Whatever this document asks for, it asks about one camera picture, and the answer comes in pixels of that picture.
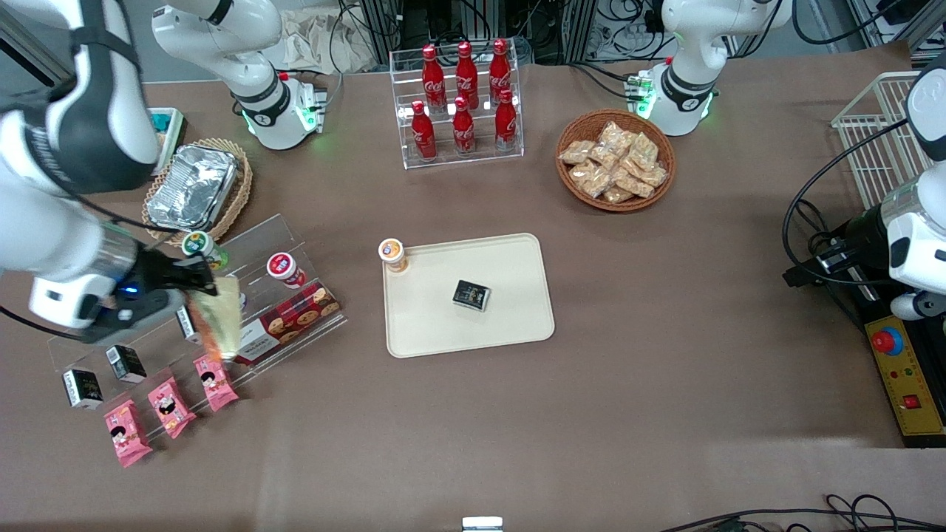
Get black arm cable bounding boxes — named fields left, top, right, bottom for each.
left=782, top=118, right=910, bottom=289
left=0, top=174, right=186, bottom=342

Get white wire basket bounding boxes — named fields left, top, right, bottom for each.
left=831, top=72, right=933, bottom=211

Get beige plastic tray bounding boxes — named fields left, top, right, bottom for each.
left=382, top=233, right=556, bottom=359

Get red cola bottle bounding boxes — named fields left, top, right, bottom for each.
left=452, top=96, right=476, bottom=156
left=489, top=39, right=512, bottom=104
left=411, top=100, right=438, bottom=161
left=422, top=44, right=446, bottom=112
left=455, top=41, right=479, bottom=110
left=494, top=89, right=518, bottom=152

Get black base power cable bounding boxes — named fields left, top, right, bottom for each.
left=568, top=62, right=644, bottom=100

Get grey metal bar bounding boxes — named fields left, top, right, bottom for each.
left=0, top=13, right=75, bottom=88

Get red lid drink bottle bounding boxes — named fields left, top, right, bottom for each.
left=266, top=252, right=307, bottom=289

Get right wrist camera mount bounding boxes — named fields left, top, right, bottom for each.
left=80, top=290, right=187, bottom=346

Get white rectangular tray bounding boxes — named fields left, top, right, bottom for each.
left=148, top=107, right=186, bottom=175

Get silver foil container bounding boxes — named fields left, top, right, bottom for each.
left=146, top=144, right=239, bottom=231

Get yellow emergency stop box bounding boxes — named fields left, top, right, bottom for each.
left=861, top=314, right=946, bottom=449

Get pink snack packet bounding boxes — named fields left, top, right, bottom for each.
left=103, top=399, right=154, bottom=468
left=193, top=352, right=240, bottom=412
left=147, top=377, right=197, bottom=440

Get small black box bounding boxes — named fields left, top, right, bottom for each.
left=176, top=307, right=202, bottom=346
left=62, top=369, right=104, bottom=409
left=452, top=279, right=491, bottom=313
left=105, top=344, right=147, bottom=383

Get light woven basket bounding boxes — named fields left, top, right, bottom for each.
left=142, top=138, right=253, bottom=247

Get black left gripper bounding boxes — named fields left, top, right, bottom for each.
left=782, top=205, right=891, bottom=287

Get triangle sandwich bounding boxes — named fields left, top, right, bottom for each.
left=185, top=276, right=243, bottom=363

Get crumpled beige cloth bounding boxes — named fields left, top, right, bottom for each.
left=277, top=7, right=379, bottom=75

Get green lid drink bottle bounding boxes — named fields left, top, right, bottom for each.
left=182, top=231, right=230, bottom=271

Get dark equipment rack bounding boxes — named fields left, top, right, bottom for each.
left=358, top=0, right=666, bottom=66

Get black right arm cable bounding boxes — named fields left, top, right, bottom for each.
left=0, top=174, right=186, bottom=342

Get red cookie box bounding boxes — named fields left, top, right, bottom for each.
left=233, top=279, right=341, bottom=365

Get black floor cables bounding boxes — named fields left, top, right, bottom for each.
left=658, top=494, right=946, bottom=532

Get clear acrylic stepped shelf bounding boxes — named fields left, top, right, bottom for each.
left=47, top=213, right=350, bottom=444

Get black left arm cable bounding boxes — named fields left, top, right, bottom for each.
left=782, top=118, right=910, bottom=289

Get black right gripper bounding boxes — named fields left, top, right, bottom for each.
left=132, top=248, right=220, bottom=298

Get orange lid drink bottle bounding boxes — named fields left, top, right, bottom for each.
left=378, top=238, right=409, bottom=274

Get clear acrylic bottle rack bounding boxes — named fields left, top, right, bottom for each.
left=389, top=46, right=525, bottom=171

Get round brown wicker basket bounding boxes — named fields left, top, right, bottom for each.
left=556, top=109, right=677, bottom=214

